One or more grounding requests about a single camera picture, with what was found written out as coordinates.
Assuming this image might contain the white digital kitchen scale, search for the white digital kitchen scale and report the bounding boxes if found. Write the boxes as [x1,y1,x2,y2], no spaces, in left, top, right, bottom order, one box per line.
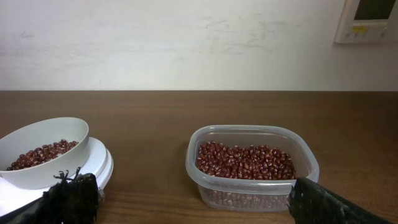
[0,137,114,216]

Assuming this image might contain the beige wall control panel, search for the beige wall control panel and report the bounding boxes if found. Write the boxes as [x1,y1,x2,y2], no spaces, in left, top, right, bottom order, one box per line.
[335,0,397,44]

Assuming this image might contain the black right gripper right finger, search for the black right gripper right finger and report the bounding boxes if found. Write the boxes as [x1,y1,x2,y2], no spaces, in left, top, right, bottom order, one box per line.
[288,177,390,224]

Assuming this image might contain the clear plastic food container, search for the clear plastic food container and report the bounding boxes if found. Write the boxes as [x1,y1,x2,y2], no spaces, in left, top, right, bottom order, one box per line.
[185,125,320,212]

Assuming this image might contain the red beans in bowl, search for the red beans in bowl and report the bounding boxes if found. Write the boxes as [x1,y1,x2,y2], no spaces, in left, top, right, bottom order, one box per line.
[6,139,78,171]

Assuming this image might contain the white plastic bowl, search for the white plastic bowl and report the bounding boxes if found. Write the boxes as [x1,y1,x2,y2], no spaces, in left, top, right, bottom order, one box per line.
[1,117,89,190]

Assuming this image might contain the red adzuki beans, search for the red adzuki beans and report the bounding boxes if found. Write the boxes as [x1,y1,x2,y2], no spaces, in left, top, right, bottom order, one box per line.
[196,141,297,180]

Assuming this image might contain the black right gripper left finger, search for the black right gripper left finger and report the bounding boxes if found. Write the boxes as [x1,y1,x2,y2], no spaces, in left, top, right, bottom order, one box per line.
[1,167,100,224]

